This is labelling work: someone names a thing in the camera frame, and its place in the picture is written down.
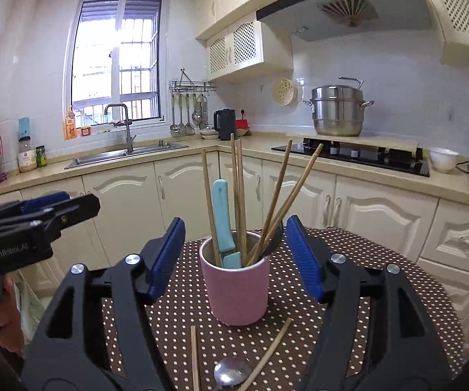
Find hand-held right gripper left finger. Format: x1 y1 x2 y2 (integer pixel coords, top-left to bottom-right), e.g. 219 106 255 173
21 217 186 391

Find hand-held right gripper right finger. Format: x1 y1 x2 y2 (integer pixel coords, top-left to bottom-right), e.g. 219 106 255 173
285 214 453 391

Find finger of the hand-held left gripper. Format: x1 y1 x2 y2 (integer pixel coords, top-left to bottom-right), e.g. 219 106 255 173
0 191 71 217
0 194 101 236

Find black utensil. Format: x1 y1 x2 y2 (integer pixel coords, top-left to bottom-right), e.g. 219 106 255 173
259 219 284 259

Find light blue utensil handle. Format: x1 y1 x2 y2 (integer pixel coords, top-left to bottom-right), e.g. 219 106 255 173
212 178 242 270

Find pink utensil holder cup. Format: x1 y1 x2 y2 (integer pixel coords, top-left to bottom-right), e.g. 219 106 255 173
199 230 271 327

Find wooden chopstick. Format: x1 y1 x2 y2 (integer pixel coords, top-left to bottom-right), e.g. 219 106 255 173
235 139 248 263
246 143 325 267
246 139 293 265
230 132 243 261
201 148 222 267
236 317 294 391
190 325 201 391

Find person's left hand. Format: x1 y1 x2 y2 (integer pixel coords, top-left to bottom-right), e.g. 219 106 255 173
0 275 25 349

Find white lid jar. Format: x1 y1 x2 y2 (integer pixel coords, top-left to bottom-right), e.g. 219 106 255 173
17 138 38 173

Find cream kitchen base cabinets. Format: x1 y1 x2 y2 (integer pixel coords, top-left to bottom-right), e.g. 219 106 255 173
0 151 469 359

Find steel sink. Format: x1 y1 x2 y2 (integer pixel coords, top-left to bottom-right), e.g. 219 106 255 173
64 142 189 170

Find orange bottle on windowsill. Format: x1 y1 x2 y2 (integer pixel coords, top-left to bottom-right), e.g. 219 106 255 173
64 106 78 141

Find steel faucet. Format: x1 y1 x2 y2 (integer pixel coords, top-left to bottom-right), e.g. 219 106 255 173
104 104 137 153

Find brown polka dot tablecloth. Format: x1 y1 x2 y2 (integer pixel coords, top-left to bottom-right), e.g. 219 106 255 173
100 226 465 391

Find black gas cooktop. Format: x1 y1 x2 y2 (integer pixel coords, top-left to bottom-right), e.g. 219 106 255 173
271 138 431 178

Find beige kitchen countertop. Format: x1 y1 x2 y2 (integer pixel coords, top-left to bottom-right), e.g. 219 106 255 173
0 130 469 212

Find hanging steel ladle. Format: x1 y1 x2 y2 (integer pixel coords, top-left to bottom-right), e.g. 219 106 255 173
170 93 180 133

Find black electric kettle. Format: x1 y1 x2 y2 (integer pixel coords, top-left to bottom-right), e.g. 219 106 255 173
213 108 237 141

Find steel steamer pot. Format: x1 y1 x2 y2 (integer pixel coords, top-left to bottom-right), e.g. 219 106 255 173
303 77 376 137

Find barred window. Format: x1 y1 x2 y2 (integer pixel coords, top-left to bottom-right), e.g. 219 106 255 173
64 0 170 129

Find cream perforated steamer plate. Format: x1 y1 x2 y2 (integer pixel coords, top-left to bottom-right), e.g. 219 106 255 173
272 77 298 107

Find white bowl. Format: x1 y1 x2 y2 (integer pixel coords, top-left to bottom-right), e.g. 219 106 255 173
429 148 460 173

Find wall utensil rack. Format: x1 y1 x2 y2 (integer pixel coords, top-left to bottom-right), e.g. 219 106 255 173
168 67 218 94

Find cream wall cabinets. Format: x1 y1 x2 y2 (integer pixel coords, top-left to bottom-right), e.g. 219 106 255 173
194 0 357 82

